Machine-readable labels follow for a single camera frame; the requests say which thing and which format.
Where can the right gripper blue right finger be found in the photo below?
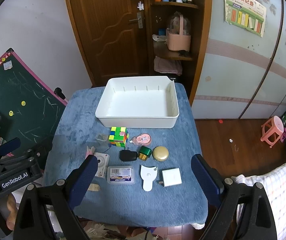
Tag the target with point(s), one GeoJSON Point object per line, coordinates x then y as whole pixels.
{"type": "Point", "coordinates": [209, 180]}

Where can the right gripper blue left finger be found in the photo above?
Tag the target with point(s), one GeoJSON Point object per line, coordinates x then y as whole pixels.
{"type": "Point", "coordinates": [80, 179]}

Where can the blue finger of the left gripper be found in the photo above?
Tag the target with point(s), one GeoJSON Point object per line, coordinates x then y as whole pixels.
{"type": "Point", "coordinates": [9, 146]}

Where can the beige small block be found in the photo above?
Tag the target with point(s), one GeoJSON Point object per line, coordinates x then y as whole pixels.
{"type": "Point", "coordinates": [94, 187]}

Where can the white digital camera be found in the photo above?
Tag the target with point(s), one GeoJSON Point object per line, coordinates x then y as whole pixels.
{"type": "Point", "coordinates": [102, 160]}

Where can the clear plastic card box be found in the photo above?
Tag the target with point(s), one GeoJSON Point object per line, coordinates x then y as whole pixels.
{"type": "Point", "coordinates": [120, 175]}

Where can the clear plastic cup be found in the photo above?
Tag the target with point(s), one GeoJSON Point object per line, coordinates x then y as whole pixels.
{"type": "Point", "coordinates": [103, 139]}

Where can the black charger plug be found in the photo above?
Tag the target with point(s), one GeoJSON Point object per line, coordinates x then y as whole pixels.
{"type": "Point", "coordinates": [127, 155]}

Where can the white square power adapter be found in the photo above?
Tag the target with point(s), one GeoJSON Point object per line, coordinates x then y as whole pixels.
{"type": "Point", "coordinates": [171, 177]}

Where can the colourful rubiks cube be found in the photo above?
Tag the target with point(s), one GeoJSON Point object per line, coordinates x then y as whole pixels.
{"type": "Point", "coordinates": [118, 136]}

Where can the green gold perfume bottle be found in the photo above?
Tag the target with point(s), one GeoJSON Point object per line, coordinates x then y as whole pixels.
{"type": "Point", "coordinates": [144, 153]}

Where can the round gold compact case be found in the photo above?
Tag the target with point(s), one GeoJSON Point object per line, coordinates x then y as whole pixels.
{"type": "Point", "coordinates": [160, 153]}

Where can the pink correction tape dispenser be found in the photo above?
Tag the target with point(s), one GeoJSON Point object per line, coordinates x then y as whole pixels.
{"type": "Point", "coordinates": [143, 139]}

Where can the person left hand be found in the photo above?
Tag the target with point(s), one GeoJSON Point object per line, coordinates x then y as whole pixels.
{"type": "Point", "coordinates": [13, 210]}

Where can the blue fuzzy table cloth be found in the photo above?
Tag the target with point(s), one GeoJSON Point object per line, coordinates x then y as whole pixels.
{"type": "Point", "coordinates": [129, 204]}

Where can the white flat card tool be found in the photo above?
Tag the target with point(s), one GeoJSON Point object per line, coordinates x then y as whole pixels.
{"type": "Point", "coordinates": [148, 175]}

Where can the white dotted bedding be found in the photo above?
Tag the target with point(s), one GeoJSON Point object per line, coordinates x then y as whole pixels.
{"type": "Point", "coordinates": [274, 183]}

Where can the white plastic storage bin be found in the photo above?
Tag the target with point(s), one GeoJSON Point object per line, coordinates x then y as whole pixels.
{"type": "Point", "coordinates": [139, 102]}

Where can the pink plastic stool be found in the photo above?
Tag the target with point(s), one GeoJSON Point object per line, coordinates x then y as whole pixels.
{"type": "Point", "coordinates": [272, 131]}

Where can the folded pink cloth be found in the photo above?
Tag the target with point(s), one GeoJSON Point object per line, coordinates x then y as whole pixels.
{"type": "Point", "coordinates": [167, 66]}

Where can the brown wooden door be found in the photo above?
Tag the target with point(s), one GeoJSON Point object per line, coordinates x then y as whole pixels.
{"type": "Point", "coordinates": [110, 46]}

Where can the wooden corner shelf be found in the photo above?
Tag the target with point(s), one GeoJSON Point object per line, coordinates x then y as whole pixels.
{"type": "Point", "coordinates": [199, 14]}

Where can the green chalkboard pink frame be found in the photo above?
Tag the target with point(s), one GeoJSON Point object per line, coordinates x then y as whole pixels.
{"type": "Point", "coordinates": [29, 109]}

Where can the pink basket with handle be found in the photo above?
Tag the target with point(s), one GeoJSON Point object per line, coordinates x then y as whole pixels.
{"type": "Point", "coordinates": [178, 33]}

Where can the metal door handle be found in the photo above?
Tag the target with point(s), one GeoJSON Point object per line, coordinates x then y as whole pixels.
{"type": "Point", "coordinates": [137, 20]}

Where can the wall calendar poster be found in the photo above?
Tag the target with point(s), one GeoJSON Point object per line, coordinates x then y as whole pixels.
{"type": "Point", "coordinates": [246, 14]}

